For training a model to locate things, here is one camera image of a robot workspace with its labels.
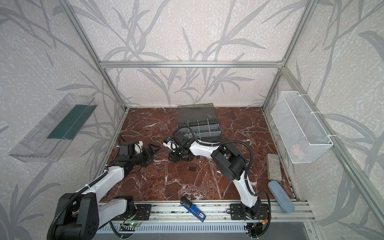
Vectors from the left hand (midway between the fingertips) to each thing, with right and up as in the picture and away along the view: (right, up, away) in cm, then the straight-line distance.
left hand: (159, 147), depth 86 cm
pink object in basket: (+72, +1, -13) cm, 73 cm away
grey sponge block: (+67, -12, 0) cm, 68 cm away
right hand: (+6, -4, +6) cm, 9 cm away
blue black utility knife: (+21, -27, -15) cm, 37 cm away
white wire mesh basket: (+67, +9, -25) cm, 72 cm away
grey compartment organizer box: (+25, +17, +29) cm, 42 cm away
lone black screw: (+18, -13, +3) cm, 23 cm away
